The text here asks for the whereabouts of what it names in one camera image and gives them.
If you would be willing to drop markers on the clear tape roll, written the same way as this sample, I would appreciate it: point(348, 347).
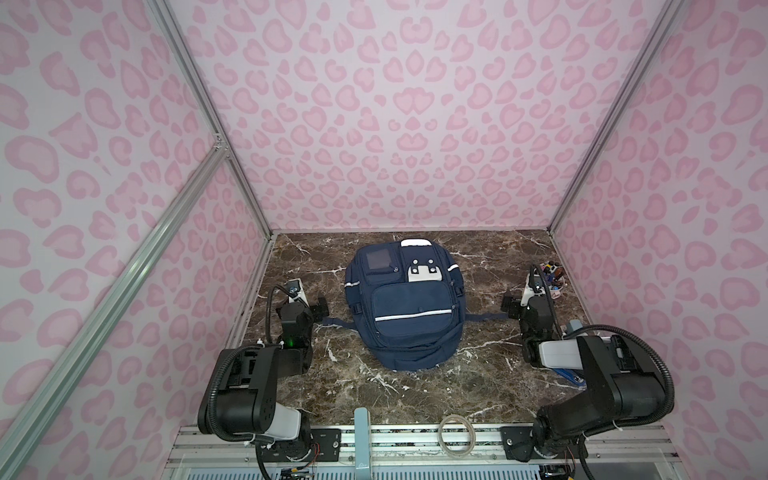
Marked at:
point(456, 436)

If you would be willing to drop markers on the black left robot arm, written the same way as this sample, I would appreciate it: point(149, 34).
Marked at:
point(240, 401)

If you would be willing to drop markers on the navy blue student backpack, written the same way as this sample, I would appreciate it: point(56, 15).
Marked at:
point(408, 303)

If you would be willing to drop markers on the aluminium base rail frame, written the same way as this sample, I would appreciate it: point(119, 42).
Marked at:
point(412, 452)

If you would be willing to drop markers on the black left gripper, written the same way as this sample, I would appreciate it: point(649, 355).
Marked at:
point(313, 310)

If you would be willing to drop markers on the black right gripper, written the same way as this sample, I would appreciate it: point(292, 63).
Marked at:
point(515, 305)

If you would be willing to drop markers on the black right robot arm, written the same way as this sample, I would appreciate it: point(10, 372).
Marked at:
point(626, 382)

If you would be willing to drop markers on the pink pen holder cup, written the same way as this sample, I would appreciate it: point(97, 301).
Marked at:
point(555, 277)

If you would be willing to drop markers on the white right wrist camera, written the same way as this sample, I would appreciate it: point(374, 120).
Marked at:
point(532, 288)

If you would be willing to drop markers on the teal ruler stand post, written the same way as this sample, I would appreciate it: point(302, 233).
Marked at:
point(362, 444)

